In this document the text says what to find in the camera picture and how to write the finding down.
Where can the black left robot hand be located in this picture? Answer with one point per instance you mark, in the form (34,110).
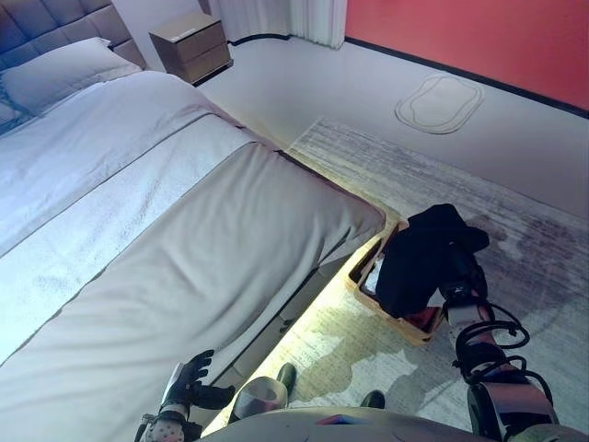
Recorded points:
(188,382)

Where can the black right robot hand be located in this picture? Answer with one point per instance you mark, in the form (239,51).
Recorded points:
(471,276)

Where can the black garment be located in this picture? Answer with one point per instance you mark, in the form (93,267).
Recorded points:
(414,262)

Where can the white garment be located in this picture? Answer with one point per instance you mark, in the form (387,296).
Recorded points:
(373,276)

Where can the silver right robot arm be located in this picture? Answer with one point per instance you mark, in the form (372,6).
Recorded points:
(506,405)

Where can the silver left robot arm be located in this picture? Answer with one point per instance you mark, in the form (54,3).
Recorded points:
(165,428)

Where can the rectangular wooden basket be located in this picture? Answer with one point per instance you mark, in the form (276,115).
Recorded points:
(414,333)

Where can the bed with beige cover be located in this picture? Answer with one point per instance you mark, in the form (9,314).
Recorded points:
(207,258)

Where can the red garment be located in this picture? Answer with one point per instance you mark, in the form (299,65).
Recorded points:
(421,318)

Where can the silver left robot leg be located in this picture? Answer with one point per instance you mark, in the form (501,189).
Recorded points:
(257,398)

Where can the silver robot leg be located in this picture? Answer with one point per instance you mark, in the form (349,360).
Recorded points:
(257,398)
(373,399)

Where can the grey streaked area rug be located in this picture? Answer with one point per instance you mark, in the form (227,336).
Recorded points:
(529,216)

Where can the silver right robot leg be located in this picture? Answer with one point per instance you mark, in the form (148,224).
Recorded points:
(373,399)

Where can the small oval white mat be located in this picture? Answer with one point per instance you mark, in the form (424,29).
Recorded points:
(439,103)

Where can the grey robot torso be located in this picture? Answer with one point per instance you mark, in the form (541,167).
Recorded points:
(368,428)

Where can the white duvet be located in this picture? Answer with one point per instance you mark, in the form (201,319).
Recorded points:
(92,152)

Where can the white pleated curtain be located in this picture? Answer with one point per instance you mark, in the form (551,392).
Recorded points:
(285,18)

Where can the beige pillow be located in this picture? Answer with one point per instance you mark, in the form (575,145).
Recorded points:
(69,73)

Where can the wooden two-drawer nightstand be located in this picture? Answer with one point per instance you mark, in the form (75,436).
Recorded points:
(193,48)

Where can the padded brown headboard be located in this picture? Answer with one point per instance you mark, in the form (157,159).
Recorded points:
(60,23)

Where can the beige upholstered bed frame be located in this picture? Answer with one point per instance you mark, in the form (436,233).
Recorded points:
(294,304)

